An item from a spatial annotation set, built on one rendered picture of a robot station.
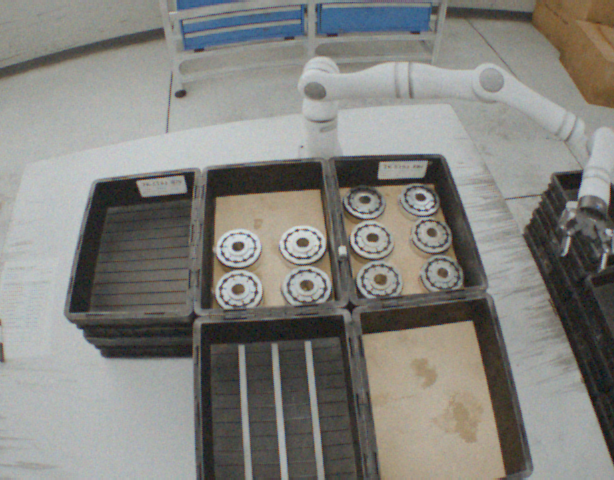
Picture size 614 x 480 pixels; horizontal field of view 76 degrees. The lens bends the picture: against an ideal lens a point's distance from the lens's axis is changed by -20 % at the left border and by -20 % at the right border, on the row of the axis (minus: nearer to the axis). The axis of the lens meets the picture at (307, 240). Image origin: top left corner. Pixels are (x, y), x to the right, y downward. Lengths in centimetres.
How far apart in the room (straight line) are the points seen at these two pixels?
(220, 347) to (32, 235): 80
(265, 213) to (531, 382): 79
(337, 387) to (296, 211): 45
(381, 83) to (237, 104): 183
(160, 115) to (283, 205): 184
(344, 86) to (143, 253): 62
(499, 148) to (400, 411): 208
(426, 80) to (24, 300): 122
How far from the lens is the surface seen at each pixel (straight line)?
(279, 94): 291
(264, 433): 94
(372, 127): 161
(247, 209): 119
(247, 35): 284
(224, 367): 99
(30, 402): 128
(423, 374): 99
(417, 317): 99
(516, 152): 284
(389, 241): 110
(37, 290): 142
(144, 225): 122
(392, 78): 111
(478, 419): 100
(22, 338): 136
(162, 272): 112
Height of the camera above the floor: 174
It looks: 54 degrees down
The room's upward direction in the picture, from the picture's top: straight up
